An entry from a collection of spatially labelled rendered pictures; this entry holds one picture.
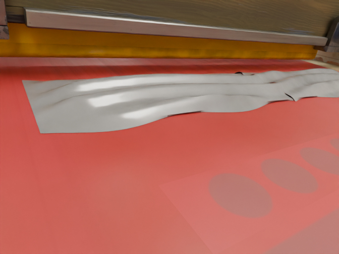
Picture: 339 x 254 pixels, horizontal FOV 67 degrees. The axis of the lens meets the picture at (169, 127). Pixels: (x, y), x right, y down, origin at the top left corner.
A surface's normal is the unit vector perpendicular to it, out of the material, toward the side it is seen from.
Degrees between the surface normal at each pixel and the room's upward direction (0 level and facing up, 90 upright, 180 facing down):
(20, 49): 90
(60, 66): 0
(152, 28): 90
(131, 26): 90
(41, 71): 0
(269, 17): 90
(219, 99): 40
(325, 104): 0
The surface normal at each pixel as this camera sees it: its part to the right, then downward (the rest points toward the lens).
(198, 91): 0.36, -0.52
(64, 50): 0.53, 0.45
